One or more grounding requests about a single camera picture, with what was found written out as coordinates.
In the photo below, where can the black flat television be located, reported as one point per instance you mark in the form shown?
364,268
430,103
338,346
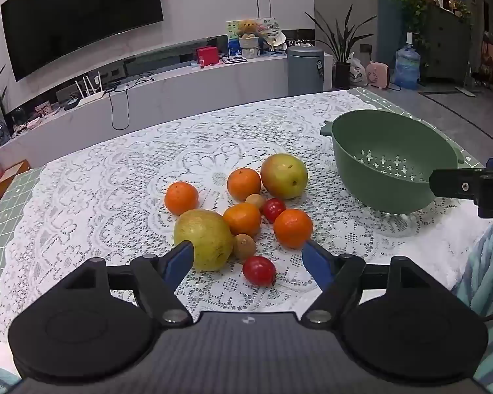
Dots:
82,16

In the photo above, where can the red tomato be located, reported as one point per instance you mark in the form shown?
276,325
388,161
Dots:
259,271
274,209

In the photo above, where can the person's right forearm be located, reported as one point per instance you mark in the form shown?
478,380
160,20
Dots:
489,262

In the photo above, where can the white lace tablecloth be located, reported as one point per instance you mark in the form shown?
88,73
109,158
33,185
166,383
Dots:
107,197

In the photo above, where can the red box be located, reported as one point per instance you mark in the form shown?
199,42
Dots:
207,56

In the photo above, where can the trailing leafy plant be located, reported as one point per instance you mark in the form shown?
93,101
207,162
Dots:
415,4

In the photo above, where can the grey green cabinet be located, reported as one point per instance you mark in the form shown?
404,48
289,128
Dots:
448,45

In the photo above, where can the pink heater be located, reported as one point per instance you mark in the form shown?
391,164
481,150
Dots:
378,74

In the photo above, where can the brown cardboard box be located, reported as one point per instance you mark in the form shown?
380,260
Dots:
8,176

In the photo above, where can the orange mandarin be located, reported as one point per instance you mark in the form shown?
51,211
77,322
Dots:
181,198
244,184
242,219
293,228

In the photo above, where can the brown kiwi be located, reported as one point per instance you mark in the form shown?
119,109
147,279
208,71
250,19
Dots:
244,247
255,201

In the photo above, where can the blue water jug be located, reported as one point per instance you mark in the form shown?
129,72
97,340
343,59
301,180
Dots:
407,65

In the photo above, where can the red green mango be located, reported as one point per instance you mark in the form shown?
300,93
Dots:
284,175

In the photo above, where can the brown teddy bear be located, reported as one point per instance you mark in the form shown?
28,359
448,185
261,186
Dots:
247,28

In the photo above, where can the white marble television counter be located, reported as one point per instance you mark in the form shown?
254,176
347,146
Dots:
189,94

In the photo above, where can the long-leaved potted plant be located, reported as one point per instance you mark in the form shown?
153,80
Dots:
341,49

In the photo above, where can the green colander bowl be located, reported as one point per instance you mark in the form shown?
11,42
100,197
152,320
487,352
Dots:
378,143

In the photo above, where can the grey trash bin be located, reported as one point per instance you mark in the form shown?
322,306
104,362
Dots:
305,69

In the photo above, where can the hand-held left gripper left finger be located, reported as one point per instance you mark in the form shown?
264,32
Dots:
178,260

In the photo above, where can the white router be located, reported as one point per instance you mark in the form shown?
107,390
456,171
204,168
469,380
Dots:
91,92

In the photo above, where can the white plastic bag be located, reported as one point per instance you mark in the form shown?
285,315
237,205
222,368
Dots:
357,73

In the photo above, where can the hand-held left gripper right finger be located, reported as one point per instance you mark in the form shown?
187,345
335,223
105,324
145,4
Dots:
316,260

